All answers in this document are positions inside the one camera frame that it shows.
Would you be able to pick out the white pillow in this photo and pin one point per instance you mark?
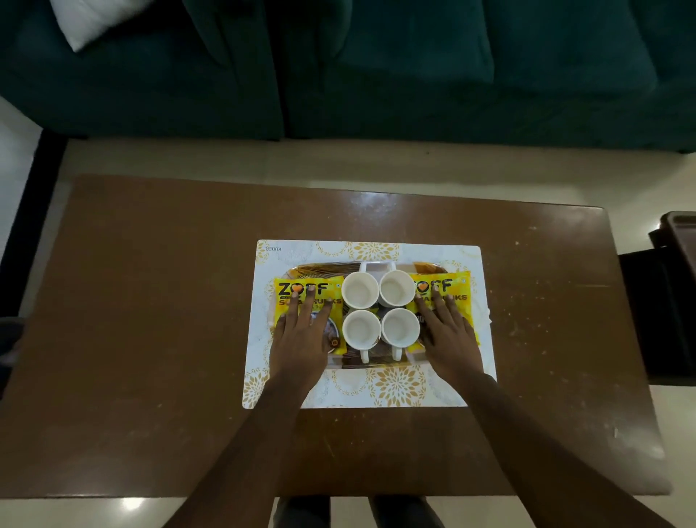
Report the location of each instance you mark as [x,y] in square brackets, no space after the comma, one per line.
[92,22]

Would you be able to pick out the person's right middle finger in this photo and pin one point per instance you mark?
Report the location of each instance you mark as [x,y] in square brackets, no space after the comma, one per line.
[441,311]

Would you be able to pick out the dark wooden side furniture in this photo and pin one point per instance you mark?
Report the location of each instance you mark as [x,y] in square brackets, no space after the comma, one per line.
[666,304]

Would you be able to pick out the dark green sofa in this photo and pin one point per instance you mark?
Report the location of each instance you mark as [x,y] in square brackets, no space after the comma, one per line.
[380,70]

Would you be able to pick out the person's right forearm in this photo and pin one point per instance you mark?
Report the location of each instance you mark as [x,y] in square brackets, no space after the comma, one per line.
[544,451]

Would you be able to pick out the person's left hand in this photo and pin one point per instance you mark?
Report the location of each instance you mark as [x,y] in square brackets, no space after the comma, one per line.
[299,348]

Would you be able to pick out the person's leg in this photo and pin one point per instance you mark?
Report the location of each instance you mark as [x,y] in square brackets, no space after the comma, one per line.
[405,514]
[302,514]

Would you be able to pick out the person's right hand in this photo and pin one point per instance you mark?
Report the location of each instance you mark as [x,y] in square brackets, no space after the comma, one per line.
[451,348]

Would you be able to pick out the brown serving tray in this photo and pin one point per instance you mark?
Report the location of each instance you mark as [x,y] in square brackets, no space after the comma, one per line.
[380,365]

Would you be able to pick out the white ceramic cup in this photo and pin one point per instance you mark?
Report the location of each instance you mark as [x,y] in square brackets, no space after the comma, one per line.
[395,288]
[401,328]
[361,329]
[359,290]

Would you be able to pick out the person's right leg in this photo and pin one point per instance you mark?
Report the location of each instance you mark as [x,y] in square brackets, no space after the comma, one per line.
[405,514]

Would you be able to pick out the person's left leg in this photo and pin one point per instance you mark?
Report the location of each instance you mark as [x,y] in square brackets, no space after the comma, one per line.
[302,514]

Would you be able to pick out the person's left forearm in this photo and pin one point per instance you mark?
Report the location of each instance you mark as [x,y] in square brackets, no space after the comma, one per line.
[244,457]

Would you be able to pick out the white gold-flowered placemat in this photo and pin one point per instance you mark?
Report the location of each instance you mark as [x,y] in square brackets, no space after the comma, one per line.
[380,389]

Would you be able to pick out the yellow snack packet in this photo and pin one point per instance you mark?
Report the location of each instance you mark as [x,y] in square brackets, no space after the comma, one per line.
[459,296]
[333,293]

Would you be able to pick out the person's right little finger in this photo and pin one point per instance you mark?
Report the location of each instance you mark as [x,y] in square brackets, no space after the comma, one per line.
[470,334]

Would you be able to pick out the person's left little finger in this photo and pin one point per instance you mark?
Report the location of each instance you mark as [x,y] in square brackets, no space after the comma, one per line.
[277,333]

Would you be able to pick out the person's left middle finger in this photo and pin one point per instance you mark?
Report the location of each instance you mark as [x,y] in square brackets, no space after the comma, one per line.
[310,307]

